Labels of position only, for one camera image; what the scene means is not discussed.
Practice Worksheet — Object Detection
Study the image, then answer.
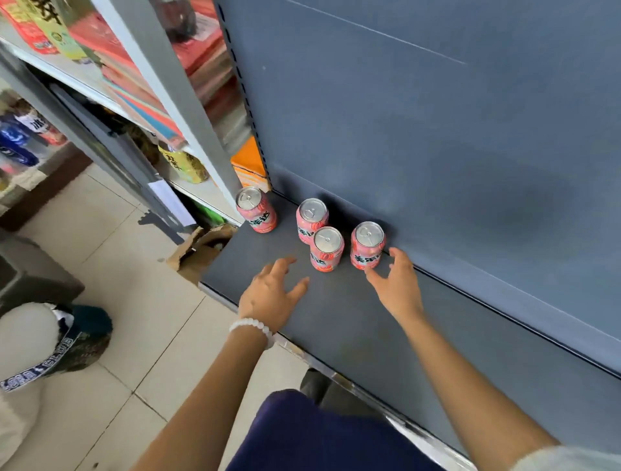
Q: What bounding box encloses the person's left hand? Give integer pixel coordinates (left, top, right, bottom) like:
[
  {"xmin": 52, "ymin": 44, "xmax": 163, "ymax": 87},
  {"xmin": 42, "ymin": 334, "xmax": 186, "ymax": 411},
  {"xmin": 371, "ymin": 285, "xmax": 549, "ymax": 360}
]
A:
[{"xmin": 237, "ymin": 256, "xmax": 311, "ymax": 336}]

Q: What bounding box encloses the person's right hand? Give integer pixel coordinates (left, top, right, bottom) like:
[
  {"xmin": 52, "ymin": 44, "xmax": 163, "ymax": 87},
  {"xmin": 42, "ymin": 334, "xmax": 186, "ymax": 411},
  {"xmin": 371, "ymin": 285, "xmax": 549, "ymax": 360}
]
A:
[{"xmin": 364, "ymin": 247, "xmax": 428, "ymax": 326}]

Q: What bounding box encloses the pink printed soda can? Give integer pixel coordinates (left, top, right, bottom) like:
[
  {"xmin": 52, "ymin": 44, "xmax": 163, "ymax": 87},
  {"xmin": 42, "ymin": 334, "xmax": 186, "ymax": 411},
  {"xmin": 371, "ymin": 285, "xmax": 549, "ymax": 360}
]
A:
[
  {"xmin": 350, "ymin": 221, "xmax": 387, "ymax": 270},
  {"xmin": 296, "ymin": 197, "xmax": 331, "ymax": 246},
  {"xmin": 310, "ymin": 226, "xmax": 346, "ymax": 273},
  {"xmin": 235, "ymin": 186, "xmax": 278, "ymax": 234}
]

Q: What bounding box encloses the grey metal shelf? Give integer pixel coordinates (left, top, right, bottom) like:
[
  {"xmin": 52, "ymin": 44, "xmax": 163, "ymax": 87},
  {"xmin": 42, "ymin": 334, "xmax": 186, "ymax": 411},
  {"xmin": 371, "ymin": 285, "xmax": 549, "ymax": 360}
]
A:
[{"xmin": 199, "ymin": 0, "xmax": 621, "ymax": 471}]

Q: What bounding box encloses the person's left forearm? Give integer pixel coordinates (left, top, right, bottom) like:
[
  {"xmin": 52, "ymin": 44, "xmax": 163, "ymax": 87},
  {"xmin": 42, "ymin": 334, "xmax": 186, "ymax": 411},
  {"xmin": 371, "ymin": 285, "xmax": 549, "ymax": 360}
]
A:
[{"xmin": 131, "ymin": 329, "xmax": 275, "ymax": 471}]

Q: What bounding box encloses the person's right forearm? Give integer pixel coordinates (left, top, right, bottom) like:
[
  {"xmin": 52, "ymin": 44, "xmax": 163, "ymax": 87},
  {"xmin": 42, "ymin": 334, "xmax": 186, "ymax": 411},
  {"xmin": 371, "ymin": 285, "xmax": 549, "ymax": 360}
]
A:
[{"xmin": 400, "ymin": 312, "xmax": 561, "ymax": 471}]

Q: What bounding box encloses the brown cardboard box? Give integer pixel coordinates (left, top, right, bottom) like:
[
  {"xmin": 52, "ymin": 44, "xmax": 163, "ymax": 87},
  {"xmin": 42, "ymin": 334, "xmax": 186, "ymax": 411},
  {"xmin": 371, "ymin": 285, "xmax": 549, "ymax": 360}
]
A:
[{"xmin": 166, "ymin": 224, "xmax": 239, "ymax": 287}]

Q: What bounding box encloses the green packet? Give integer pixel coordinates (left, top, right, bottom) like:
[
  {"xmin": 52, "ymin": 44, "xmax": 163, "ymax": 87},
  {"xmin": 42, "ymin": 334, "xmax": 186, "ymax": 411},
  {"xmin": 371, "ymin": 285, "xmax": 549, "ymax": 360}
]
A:
[{"xmin": 193, "ymin": 201, "xmax": 226, "ymax": 226}]

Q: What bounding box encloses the white paper sheet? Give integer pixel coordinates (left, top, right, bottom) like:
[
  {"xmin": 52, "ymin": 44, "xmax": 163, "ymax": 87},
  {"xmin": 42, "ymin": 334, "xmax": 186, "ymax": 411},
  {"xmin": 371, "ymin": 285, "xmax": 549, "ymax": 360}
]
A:
[{"xmin": 147, "ymin": 180, "xmax": 197, "ymax": 228}]

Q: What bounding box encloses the orange packet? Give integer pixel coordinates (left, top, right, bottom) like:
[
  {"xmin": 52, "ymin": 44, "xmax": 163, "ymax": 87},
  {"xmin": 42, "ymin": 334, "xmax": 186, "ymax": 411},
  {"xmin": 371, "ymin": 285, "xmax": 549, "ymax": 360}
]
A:
[{"xmin": 230, "ymin": 137, "xmax": 270, "ymax": 193}]

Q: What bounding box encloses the navy blue shirt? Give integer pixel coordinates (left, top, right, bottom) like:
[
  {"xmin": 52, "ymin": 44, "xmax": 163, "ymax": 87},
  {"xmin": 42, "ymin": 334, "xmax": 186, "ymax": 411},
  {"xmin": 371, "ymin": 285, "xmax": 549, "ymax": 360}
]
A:
[{"xmin": 225, "ymin": 389, "xmax": 445, "ymax": 471}]

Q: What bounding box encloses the dark teal bin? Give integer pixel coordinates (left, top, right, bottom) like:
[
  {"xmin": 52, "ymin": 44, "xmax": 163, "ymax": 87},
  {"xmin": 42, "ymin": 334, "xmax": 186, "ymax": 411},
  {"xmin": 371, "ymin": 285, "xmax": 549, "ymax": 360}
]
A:
[{"xmin": 56, "ymin": 304, "xmax": 113, "ymax": 375}]

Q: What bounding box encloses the dark brown drink bottle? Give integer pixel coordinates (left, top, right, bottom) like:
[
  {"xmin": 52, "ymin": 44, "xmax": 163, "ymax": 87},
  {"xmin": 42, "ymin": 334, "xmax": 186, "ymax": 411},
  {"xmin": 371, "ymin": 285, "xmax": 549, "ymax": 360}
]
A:
[{"xmin": 127, "ymin": 124, "xmax": 161, "ymax": 166}]

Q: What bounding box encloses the stack of red flat boxes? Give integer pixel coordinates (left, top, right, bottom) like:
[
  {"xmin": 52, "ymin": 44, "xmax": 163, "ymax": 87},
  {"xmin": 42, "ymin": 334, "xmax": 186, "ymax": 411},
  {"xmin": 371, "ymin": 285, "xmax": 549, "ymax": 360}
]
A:
[
  {"xmin": 99, "ymin": 48, "xmax": 241, "ymax": 149},
  {"xmin": 67, "ymin": 0, "xmax": 229, "ymax": 78}
]

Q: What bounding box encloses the light grey shirt sleeve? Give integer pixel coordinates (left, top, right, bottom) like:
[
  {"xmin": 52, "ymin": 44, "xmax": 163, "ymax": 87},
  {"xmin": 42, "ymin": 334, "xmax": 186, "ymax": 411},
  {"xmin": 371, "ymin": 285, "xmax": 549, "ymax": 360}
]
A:
[{"xmin": 512, "ymin": 445, "xmax": 621, "ymax": 471}]

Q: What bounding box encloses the black plastic crate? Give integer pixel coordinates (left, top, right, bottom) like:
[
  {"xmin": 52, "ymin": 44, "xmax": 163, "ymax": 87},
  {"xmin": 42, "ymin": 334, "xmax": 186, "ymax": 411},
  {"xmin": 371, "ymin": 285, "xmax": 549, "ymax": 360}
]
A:
[{"xmin": 0, "ymin": 232, "xmax": 86, "ymax": 316}]

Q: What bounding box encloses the white plastic bag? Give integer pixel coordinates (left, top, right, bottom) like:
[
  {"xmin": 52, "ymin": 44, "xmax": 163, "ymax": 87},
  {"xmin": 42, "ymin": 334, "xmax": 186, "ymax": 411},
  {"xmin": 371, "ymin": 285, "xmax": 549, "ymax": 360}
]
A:
[{"xmin": 0, "ymin": 383, "xmax": 42, "ymax": 457}]

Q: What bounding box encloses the dark bottle white blue label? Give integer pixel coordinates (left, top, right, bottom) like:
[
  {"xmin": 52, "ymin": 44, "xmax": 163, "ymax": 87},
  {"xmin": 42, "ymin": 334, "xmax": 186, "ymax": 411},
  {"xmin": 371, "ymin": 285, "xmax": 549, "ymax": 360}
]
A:
[{"xmin": 150, "ymin": 0, "xmax": 197, "ymax": 43}]

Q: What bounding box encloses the row of assorted bottles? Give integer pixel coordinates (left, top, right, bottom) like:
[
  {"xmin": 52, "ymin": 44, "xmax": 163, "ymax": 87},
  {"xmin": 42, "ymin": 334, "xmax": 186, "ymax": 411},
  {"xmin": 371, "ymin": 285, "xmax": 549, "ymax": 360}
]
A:
[{"xmin": 0, "ymin": 99, "xmax": 69, "ymax": 168}]

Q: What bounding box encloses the yellow green drink carton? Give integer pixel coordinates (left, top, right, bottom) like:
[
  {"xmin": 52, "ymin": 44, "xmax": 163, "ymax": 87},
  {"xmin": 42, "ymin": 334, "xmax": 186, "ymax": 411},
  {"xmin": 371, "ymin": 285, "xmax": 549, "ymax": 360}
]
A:
[{"xmin": 17, "ymin": 0, "xmax": 91, "ymax": 61}]

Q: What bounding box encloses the red drink carton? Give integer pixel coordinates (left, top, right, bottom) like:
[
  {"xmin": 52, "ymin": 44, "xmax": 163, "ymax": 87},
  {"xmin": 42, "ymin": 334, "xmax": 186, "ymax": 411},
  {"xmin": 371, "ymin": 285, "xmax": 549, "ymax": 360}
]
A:
[{"xmin": 0, "ymin": 0, "xmax": 59, "ymax": 55}]

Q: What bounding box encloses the white bead bracelet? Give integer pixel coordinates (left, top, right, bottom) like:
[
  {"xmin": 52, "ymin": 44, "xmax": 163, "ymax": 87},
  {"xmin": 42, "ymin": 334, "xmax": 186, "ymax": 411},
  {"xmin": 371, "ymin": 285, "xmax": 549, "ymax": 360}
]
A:
[{"xmin": 228, "ymin": 318, "xmax": 276, "ymax": 350}]

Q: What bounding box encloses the black metal bracket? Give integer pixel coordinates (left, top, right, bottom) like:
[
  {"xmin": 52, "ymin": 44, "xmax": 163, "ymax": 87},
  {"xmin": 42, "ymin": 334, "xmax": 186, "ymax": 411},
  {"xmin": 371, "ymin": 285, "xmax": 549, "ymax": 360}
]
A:
[{"xmin": 137, "ymin": 211, "xmax": 185, "ymax": 245}]

